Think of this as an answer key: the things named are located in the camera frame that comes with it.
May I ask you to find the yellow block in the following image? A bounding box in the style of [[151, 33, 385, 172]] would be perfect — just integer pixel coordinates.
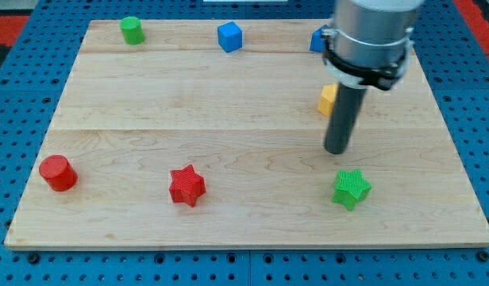
[[318, 84, 338, 117]]

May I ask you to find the blue cube block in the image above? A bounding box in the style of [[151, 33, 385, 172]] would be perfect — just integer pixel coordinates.
[[217, 21, 243, 52]]

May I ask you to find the wooden board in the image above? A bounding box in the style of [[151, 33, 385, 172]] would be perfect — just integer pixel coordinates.
[[5, 20, 489, 251]]

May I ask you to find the red star block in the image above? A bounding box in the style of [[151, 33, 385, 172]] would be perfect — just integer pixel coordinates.
[[169, 164, 206, 207]]

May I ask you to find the green cylinder block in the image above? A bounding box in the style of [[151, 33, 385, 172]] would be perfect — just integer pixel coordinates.
[[119, 16, 145, 45]]

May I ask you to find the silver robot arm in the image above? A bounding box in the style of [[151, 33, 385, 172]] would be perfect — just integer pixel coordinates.
[[322, 0, 423, 91]]

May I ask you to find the black clamp ring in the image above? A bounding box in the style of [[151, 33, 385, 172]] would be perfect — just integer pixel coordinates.
[[322, 26, 414, 92]]

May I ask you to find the blue block behind arm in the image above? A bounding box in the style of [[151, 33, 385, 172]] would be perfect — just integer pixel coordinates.
[[309, 25, 328, 52]]

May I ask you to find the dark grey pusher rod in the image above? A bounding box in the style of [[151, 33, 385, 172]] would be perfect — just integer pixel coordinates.
[[324, 83, 367, 154]]

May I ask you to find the green star block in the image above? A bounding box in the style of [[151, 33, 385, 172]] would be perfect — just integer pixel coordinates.
[[331, 169, 372, 211]]

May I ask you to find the red cylinder block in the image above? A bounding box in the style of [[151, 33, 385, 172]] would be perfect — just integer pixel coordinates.
[[39, 154, 78, 191]]

